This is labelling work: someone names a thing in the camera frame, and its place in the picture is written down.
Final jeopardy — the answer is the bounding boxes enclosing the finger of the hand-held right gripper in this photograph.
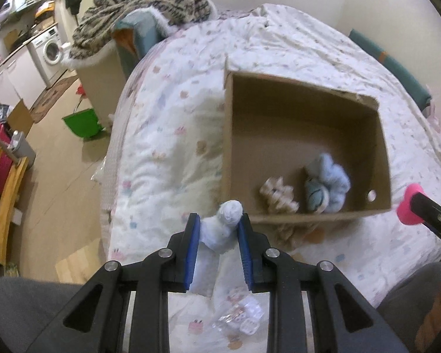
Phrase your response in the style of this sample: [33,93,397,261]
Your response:
[408,193,441,251]

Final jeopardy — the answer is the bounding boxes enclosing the teal cushion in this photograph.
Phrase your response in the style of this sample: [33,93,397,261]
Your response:
[112,9,167,79]

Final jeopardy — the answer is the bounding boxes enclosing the clear plastic bag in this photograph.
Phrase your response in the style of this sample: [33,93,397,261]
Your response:
[211,290,264,338]

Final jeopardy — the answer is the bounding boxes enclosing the light blue sock bundle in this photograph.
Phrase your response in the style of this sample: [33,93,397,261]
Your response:
[303,153,352,214]

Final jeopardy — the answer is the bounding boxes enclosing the white washing machine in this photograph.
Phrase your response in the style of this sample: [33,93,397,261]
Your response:
[28,27,66,82]

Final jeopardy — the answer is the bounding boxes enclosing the person's leg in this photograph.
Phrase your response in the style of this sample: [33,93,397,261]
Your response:
[376,262,441,353]
[0,277,86,353]

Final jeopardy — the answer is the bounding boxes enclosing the cardboard box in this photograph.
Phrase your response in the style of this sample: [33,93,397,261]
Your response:
[220,54,394,251]

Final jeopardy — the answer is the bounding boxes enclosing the person's right leg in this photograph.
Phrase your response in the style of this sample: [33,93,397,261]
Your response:
[376,262,441,353]

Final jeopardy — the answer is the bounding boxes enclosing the yellow wooden chair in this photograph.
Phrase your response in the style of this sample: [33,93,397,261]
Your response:
[0,145,29,266]

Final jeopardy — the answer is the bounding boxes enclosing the white printed duvet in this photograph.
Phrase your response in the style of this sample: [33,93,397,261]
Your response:
[98,4,441,353]

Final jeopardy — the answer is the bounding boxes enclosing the white sock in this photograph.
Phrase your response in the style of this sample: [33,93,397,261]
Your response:
[188,200,243,298]

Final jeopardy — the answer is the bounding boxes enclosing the teal headboard pad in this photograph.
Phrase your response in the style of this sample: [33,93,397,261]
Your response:
[348,28,433,113]

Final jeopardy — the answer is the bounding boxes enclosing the beige patterned sock bundle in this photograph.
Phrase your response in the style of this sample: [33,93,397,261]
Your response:
[259,177,300,214]

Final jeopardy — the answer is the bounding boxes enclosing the striped fuzzy blanket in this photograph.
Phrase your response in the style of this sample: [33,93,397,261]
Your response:
[66,0,218,70]

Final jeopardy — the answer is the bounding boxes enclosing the grey waste bin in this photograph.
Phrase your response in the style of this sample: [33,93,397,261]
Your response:
[8,131,36,170]

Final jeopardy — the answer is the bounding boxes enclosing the pink plush heart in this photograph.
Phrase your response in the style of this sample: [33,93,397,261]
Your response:
[396,183,426,226]

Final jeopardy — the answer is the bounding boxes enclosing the green bucket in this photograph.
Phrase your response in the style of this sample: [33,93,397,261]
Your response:
[61,108,106,140]

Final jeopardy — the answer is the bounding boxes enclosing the person's left leg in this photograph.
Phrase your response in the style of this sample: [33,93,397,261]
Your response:
[0,277,86,353]

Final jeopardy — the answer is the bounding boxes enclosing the beige armchair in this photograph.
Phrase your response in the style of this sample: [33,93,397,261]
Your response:
[73,40,128,130]

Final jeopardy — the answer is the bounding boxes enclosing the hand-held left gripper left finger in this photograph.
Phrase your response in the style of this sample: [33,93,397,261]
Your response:
[26,212,201,353]

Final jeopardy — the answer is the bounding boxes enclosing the white kitchen cabinet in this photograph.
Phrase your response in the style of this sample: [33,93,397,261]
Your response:
[0,49,47,110]

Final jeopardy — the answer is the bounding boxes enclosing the flat cardboard carton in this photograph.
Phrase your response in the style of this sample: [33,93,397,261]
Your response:
[6,98,36,137]

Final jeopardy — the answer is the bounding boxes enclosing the brown patterned rug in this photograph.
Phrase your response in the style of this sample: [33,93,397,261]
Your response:
[29,75,78,124]

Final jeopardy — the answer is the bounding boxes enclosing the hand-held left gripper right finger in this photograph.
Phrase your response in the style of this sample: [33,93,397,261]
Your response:
[237,212,409,353]

